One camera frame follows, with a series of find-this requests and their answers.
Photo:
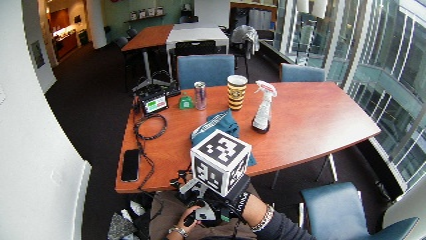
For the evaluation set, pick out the the person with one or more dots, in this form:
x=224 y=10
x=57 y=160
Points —
x=168 y=213

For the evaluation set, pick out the silver wristwatch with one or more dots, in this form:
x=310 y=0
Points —
x=179 y=231

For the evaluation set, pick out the patterned bag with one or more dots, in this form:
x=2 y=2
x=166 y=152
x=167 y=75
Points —
x=121 y=226

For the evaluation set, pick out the white marker cube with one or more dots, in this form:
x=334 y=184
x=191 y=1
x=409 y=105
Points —
x=220 y=161

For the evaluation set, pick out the black smartphone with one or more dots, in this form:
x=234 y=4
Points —
x=131 y=165

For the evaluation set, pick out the teal cloth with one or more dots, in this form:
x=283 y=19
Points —
x=222 y=125

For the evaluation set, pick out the small green bottle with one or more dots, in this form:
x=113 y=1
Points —
x=186 y=101

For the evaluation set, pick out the blue upholstered chair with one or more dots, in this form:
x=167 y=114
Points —
x=303 y=73
x=206 y=70
x=342 y=213

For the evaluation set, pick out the clear spray bottle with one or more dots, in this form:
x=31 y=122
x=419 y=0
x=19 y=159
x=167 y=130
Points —
x=263 y=110

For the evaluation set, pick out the black device with screen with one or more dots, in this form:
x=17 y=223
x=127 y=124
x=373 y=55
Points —
x=154 y=100

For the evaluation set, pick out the yellow black striped cup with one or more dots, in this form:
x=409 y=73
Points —
x=236 y=92

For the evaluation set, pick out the black mesh chair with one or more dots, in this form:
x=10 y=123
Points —
x=195 y=48

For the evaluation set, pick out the orange and white table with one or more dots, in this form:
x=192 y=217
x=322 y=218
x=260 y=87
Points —
x=178 y=35

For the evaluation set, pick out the grey jacket on chair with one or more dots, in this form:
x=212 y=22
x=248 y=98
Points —
x=246 y=36

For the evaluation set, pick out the palm camera on glove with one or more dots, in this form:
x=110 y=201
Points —
x=207 y=212

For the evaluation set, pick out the framed wall picture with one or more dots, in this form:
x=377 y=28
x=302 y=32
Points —
x=38 y=54

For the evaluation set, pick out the wall shelf with frames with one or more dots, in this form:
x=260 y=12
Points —
x=147 y=15

